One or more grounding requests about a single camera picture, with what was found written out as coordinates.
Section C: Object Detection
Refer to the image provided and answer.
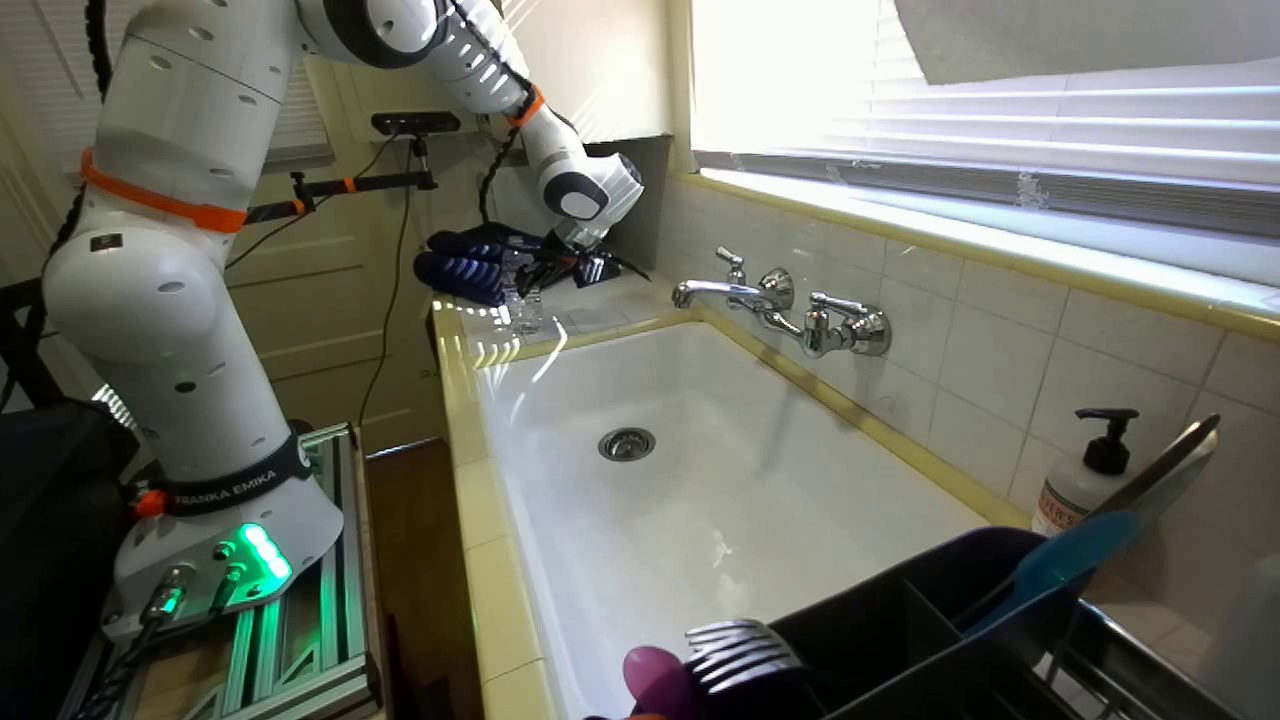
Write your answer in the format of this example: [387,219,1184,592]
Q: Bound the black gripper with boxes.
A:
[520,229,629,296]

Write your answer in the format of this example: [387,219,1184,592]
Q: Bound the silver fork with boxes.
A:
[694,638,808,699]
[681,618,782,657]

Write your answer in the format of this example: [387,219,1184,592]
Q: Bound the dark dish rack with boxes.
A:
[766,526,1252,720]

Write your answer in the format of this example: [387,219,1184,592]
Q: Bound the soap pump bottle orange label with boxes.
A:
[1027,404,1145,539]

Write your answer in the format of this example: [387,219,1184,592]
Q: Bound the blue spatula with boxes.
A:
[958,412,1224,642]

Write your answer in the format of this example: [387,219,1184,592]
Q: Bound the thin black hanging cable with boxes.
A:
[350,134,433,434]

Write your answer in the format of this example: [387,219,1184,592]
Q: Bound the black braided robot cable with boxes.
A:
[77,0,546,235]

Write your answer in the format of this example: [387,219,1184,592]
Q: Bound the black tripod boom orange clamps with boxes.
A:
[225,165,439,235]

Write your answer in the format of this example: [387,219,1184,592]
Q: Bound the chrome wall faucet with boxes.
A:
[667,244,895,360]

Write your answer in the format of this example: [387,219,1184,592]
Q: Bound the metal sink drain strainer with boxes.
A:
[597,424,659,467]

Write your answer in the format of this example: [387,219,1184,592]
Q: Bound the purple utensil handle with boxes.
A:
[621,645,711,720]

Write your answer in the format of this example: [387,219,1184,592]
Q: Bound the black camera bar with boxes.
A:
[369,107,463,142]

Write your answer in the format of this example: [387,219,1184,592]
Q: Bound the blue black ribbed object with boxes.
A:
[413,224,529,311]

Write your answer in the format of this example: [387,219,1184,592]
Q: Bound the cream upper cabinet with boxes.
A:
[511,0,677,150]

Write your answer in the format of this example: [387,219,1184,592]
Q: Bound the aluminium frame robot table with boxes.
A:
[58,421,387,720]

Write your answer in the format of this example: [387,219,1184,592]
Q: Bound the white window blinds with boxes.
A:
[690,0,1280,205]

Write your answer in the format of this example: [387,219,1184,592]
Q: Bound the white sink basin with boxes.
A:
[471,317,994,720]

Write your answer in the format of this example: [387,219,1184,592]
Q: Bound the black bag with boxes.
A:
[0,396,144,720]

